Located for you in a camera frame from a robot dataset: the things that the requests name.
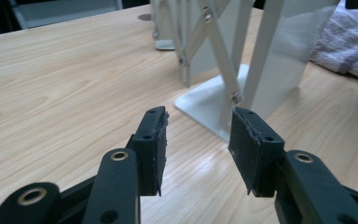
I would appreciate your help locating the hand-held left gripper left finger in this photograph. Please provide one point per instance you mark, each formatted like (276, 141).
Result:
(150, 155)

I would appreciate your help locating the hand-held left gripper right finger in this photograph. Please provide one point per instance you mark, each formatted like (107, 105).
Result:
(258, 155)

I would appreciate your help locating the expandable metal book rack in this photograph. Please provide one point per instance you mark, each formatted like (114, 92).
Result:
(261, 62)

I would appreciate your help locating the striped towel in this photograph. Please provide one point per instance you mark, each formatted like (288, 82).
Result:
(348, 40)

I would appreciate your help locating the grey round table grommet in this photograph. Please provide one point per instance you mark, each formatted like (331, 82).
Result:
(145, 17)

